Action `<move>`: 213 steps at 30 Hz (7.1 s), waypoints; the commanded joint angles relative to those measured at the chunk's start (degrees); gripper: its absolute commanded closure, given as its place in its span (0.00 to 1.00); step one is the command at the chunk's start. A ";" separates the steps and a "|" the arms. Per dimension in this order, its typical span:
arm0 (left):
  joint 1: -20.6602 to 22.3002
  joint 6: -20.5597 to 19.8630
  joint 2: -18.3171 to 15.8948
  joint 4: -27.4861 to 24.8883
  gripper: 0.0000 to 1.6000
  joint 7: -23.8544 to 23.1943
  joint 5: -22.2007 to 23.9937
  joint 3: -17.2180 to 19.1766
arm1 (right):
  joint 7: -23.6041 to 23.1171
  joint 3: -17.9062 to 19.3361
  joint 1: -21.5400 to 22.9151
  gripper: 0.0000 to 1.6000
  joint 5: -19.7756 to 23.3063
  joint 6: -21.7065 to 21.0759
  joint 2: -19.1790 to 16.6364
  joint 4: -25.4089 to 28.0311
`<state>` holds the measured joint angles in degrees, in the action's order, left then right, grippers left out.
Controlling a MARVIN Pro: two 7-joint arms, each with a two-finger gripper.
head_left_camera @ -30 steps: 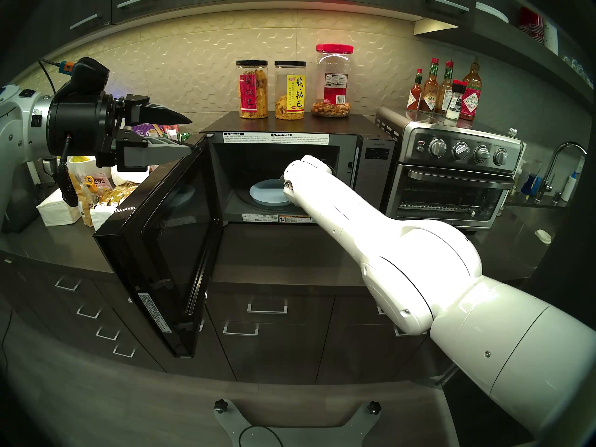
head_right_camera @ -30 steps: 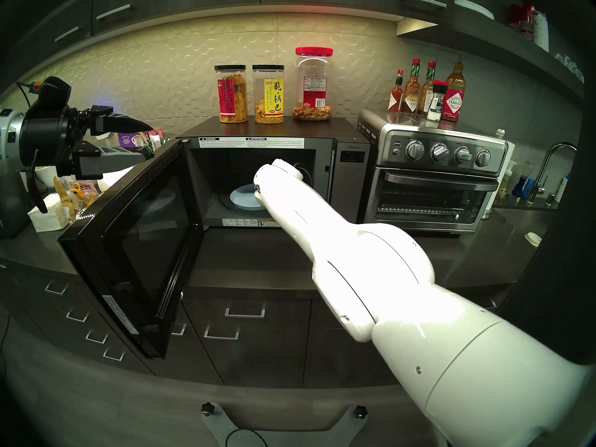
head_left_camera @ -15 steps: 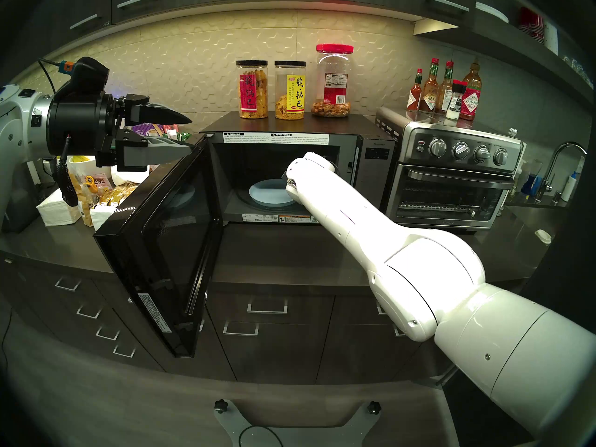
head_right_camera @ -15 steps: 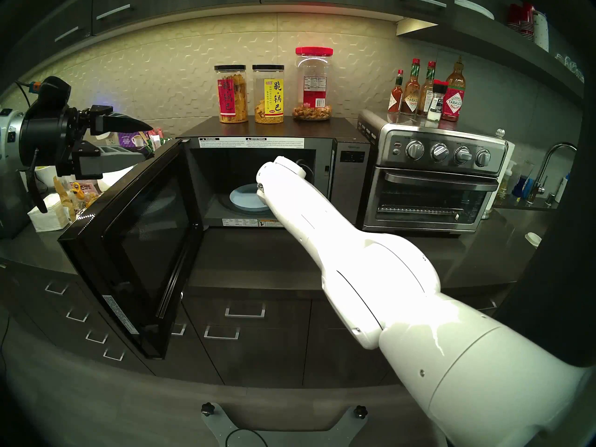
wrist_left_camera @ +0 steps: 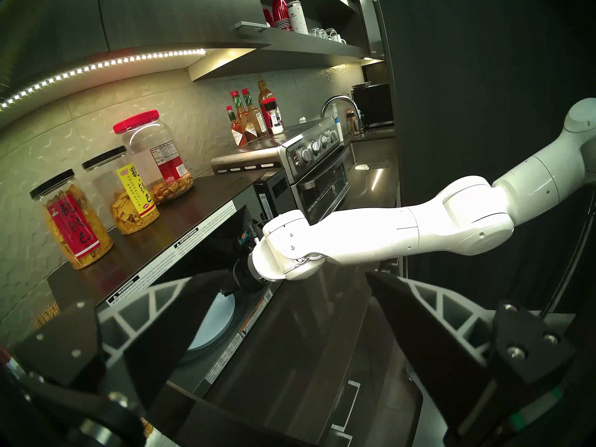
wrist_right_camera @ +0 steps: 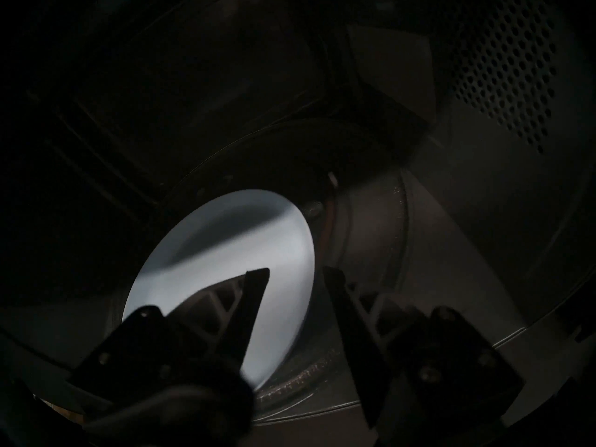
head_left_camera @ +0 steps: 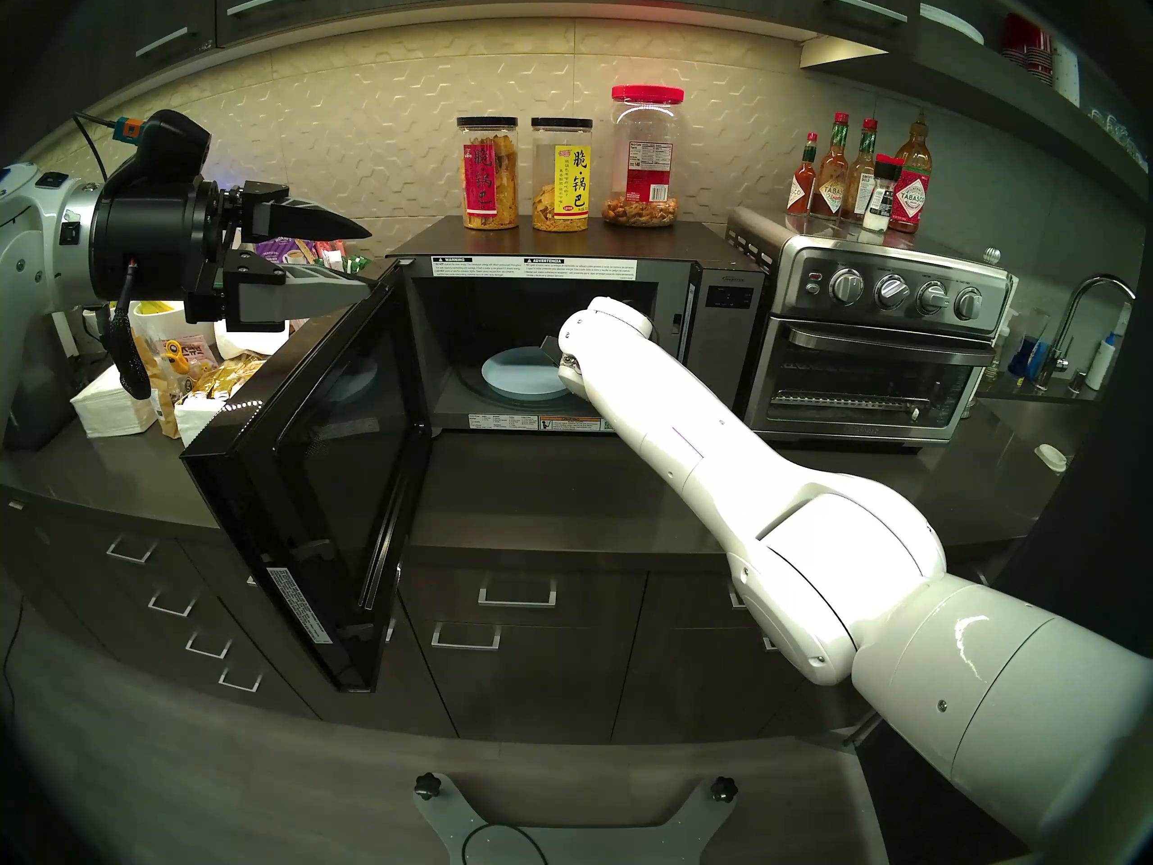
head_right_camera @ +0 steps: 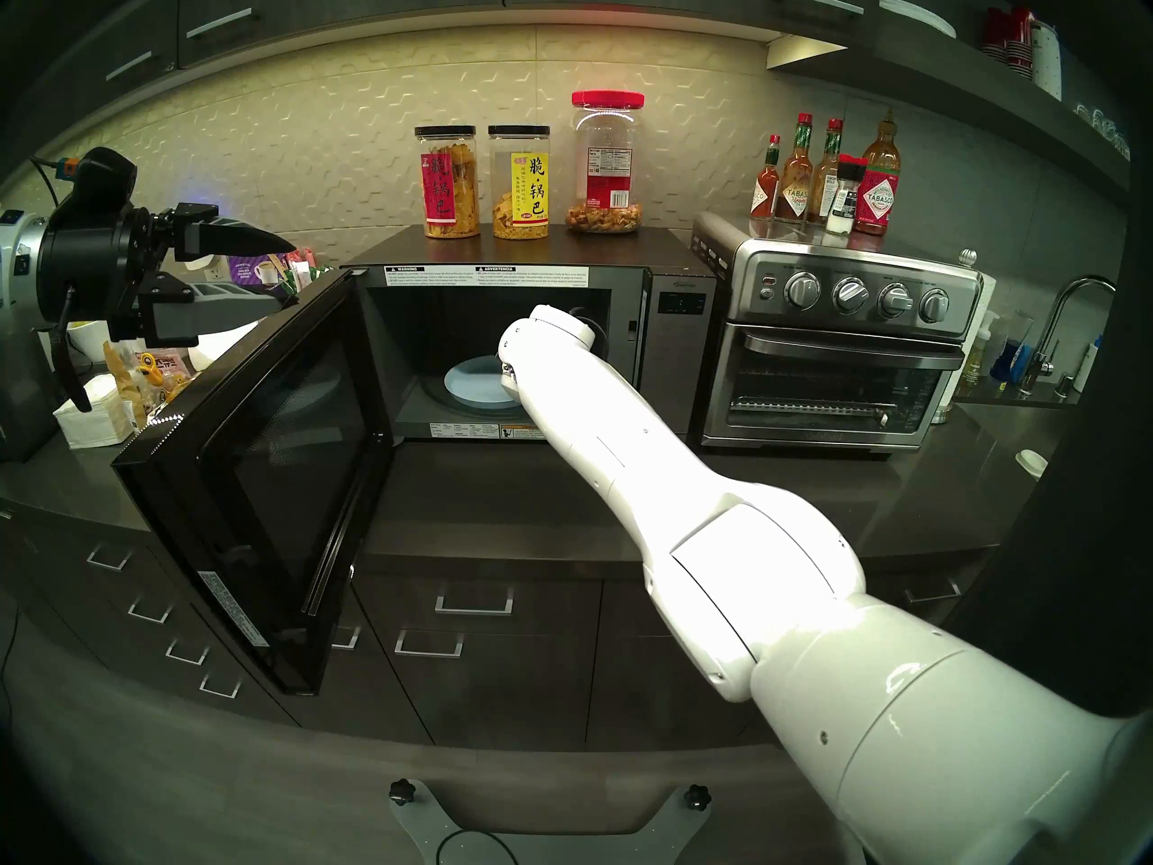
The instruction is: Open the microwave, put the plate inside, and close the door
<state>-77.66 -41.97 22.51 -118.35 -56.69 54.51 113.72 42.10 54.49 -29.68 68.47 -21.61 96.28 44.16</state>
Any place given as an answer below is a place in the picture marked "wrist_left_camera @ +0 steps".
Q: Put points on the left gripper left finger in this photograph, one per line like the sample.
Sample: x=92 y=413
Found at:
x=153 y=334

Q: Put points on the snack jar with red label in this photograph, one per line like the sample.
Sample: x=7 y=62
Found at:
x=74 y=222

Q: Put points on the snack jar with yellow label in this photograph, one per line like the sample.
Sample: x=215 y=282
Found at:
x=130 y=194

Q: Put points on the white paper cup stack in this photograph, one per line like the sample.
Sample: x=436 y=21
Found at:
x=298 y=17

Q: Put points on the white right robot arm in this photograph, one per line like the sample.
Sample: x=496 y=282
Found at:
x=419 y=227

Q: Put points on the steel sink basin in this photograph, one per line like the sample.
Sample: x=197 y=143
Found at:
x=372 y=150

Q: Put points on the clear soap pump bottle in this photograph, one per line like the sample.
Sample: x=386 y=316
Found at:
x=351 y=122

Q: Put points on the row of clear glasses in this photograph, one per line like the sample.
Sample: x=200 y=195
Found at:
x=328 y=35

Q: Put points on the stainless steel toaster oven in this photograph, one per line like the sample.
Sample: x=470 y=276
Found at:
x=316 y=180

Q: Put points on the chrome sink faucet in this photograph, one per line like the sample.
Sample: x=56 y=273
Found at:
x=340 y=99

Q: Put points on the clear jar with red lid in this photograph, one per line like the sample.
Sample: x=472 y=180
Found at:
x=158 y=157

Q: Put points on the spice shaker with red cap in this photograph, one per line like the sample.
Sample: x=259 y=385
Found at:
x=274 y=120

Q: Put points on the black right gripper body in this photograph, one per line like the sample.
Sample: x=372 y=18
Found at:
x=247 y=276

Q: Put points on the small red hot sauce bottle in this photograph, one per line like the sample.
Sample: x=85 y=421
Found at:
x=237 y=132

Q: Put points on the LED light strip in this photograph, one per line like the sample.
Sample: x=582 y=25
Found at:
x=93 y=68

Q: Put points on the stack of red cups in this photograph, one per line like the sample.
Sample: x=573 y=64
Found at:
x=279 y=15

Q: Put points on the dark wall shelf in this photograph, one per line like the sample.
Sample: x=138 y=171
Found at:
x=288 y=45

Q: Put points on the sauce bottle with green neck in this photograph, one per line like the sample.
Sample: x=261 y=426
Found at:
x=257 y=118

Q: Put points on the dark lower cabinet unit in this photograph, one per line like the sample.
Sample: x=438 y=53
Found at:
x=372 y=404

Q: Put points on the dark upper cabinet unit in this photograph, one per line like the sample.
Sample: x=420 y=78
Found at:
x=163 y=13

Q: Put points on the brown sauce bottle red cap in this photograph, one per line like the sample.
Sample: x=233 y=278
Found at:
x=247 y=122

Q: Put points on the white dish soap bottle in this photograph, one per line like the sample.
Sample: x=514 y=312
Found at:
x=337 y=125

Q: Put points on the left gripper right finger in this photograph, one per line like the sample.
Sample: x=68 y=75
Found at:
x=428 y=343

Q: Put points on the dark cabinet unit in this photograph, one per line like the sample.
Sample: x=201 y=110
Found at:
x=163 y=13
x=372 y=404

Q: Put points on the light blue plate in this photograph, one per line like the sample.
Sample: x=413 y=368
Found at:
x=216 y=320

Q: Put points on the black countertop appliance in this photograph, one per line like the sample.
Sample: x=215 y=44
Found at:
x=375 y=104

